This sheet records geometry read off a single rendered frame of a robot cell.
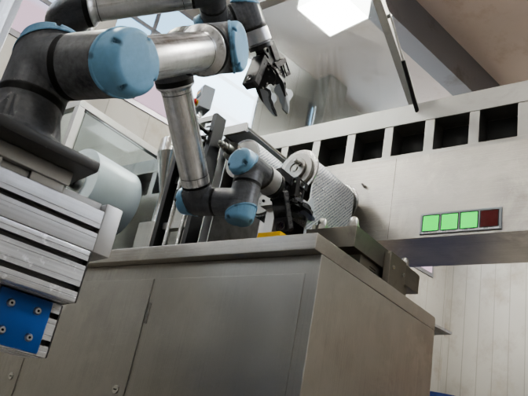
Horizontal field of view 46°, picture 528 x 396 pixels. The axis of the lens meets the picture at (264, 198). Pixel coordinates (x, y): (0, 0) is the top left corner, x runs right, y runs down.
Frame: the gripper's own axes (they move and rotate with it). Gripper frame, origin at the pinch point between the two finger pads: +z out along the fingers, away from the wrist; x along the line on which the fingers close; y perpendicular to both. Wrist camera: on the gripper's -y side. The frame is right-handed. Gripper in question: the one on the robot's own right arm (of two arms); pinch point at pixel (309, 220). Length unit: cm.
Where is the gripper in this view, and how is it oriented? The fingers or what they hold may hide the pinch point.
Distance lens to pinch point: 183.2
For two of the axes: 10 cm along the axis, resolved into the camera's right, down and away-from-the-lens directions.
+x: -7.9, 1.0, 6.1
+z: 5.9, 4.2, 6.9
